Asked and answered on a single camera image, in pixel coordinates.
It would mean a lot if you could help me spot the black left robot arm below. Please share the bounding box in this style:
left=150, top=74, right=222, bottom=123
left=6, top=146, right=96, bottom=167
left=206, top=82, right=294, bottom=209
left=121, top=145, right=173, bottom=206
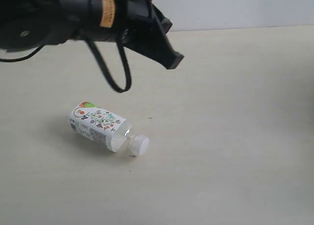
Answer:
left=0, top=0, right=183, bottom=70

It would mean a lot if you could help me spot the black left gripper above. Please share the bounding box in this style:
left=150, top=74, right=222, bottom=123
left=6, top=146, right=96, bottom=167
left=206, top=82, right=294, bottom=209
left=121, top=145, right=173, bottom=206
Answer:
left=119, top=0, right=184, bottom=70

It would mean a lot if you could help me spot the floral label bottle white cap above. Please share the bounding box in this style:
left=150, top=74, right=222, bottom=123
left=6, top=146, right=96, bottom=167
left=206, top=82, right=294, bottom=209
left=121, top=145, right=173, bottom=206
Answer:
left=68, top=101, right=150, bottom=157

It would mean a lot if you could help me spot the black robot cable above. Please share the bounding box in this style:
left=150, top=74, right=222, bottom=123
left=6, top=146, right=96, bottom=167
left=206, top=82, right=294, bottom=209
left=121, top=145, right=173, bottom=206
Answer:
left=0, top=0, right=157, bottom=93

